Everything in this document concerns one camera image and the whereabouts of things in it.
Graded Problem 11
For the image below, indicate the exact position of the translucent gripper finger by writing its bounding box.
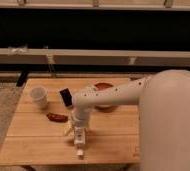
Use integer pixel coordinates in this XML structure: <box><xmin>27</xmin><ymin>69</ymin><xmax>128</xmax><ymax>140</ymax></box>
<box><xmin>84</xmin><ymin>128</ymin><xmax>90</xmax><ymax>137</ymax></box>
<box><xmin>64</xmin><ymin>123</ymin><xmax>74</xmax><ymax>136</ymax></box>

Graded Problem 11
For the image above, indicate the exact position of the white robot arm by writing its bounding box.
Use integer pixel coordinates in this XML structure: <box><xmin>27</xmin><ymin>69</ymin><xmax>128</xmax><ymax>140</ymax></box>
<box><xmin>71</xmin><ymin>70</ymin><xmax>190</xmax><ymax>171</ymax></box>

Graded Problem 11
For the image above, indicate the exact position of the brown ceramic bowl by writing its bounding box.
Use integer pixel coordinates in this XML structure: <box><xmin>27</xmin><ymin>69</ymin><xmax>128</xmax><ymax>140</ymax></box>
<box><xmin>93</xmin><ymin>82</ymin><xmax>117</xmax><ymax>113</ymax></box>

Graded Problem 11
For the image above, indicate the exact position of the dark red chili pepper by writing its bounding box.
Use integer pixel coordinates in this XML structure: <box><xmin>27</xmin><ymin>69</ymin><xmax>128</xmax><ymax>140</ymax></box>
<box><xmin>47</xmin><ymin>113</ymin><xmax>68</xmax><ymax>122</ymax></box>

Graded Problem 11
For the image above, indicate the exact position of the white-framed smartphone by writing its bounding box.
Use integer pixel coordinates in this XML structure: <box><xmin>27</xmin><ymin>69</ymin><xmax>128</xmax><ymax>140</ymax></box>
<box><xmin>60</xmin><ymin>88</ymin><xmax>72</xmax><ymax>107</ymax></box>

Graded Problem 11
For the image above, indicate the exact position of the wooden table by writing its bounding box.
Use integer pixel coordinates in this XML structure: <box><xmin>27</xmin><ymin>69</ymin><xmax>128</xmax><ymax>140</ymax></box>
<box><xmin>0</xmin><ymin>78</ymin><xmax>140</xmax><ymax>166</ymax></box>

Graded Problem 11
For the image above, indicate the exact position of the white paper cup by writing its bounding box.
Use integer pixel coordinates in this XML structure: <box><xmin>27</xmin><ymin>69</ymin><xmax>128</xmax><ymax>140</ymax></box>
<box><xmin>29</xmin><ymin>86</ymin><xmax>48</xmax><ymax>109</ymax></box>

